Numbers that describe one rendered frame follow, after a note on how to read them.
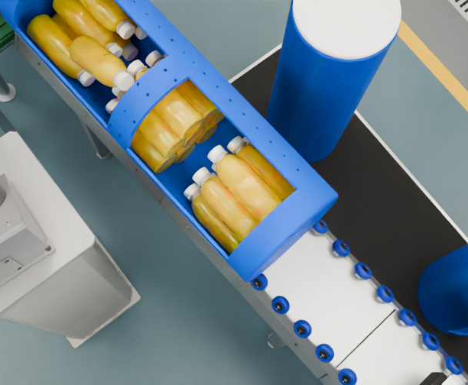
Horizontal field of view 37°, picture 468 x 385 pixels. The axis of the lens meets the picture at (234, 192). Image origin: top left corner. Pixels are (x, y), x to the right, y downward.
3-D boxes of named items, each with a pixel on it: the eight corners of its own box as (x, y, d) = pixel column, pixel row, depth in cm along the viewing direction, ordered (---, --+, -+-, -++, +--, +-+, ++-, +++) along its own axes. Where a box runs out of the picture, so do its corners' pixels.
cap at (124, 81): (130, 84, 157) (134, 88, 156) (115, 89, 155) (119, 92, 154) (128, 69, 154) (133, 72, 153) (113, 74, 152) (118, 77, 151)
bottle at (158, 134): (177, 138, 153) (122, 80, 156) (158, 160, 156) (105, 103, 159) (191, 135, 159) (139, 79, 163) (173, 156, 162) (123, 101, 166)
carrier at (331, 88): (346, 158, 259) (331, 88, 266) (412, 53, 175) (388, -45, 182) (271, 169, 257) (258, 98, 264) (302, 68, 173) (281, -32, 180)
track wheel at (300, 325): (312, 334, 160) (316, 329, 161) (298, 319, 160) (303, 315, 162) (301, 342, 163) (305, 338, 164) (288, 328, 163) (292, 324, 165)
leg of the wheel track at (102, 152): (102, 162, 271) (72, 101, 210) (93, 151, 272) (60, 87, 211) (114, 153, 272) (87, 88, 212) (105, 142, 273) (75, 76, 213)
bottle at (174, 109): (209, 114, 154) (154, 56, 157) (190, 122, 149) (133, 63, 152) (195, 134, 158) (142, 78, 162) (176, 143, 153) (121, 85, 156)
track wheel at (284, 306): (290, 309, 161) (294, 305, 162) (276, 295, 162) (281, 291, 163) (279, 318, 164) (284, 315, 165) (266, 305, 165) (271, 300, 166)
